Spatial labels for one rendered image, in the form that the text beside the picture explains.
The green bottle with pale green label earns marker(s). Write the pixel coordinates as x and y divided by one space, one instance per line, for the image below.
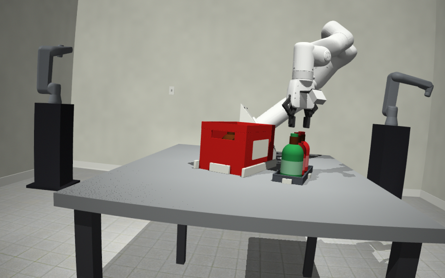
292 158

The brown bottle with cream cap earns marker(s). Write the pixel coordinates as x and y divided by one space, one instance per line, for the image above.
229 135

